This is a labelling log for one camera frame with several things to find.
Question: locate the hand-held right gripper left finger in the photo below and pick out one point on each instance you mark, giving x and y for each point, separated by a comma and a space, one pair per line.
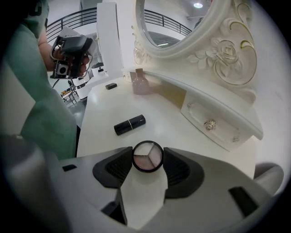
113, 168

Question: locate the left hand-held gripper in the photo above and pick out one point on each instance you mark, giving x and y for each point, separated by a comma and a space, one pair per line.
61, 68

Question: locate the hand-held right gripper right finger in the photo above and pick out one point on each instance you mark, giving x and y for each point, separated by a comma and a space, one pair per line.
179, 170

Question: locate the round eyeshadow compact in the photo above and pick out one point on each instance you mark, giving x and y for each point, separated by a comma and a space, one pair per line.
147, 157

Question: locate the black lipstick tube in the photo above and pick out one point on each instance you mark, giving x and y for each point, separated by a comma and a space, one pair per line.
129, 124

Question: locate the small black square box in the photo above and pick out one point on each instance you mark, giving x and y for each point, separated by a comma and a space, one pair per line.
111, 86

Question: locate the small bottle with brown cap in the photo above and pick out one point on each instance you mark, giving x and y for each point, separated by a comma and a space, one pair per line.
141, 84

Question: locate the person's left forearm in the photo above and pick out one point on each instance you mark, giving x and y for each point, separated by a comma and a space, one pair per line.
45, 54

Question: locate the white dressing table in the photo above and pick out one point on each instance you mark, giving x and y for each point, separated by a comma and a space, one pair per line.
106, 109

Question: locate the person's left hand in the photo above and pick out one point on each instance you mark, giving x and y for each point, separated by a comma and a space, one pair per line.
84, 66

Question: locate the black metal railing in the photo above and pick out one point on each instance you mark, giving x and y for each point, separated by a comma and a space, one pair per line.
68, 20

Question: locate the white partition panel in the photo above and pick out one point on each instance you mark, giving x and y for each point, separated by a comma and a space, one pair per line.
109, 41

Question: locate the white and black robot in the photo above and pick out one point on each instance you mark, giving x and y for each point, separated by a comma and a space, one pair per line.
81, 88
98, 72

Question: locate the small white table drawer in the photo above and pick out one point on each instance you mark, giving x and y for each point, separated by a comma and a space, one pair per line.
204, 113
128, 76

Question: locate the person's green printed shirt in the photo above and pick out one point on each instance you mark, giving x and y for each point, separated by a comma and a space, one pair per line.
45, 109

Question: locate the oval mirror ornate white frame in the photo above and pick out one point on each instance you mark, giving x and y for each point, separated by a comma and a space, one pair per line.
227, 52

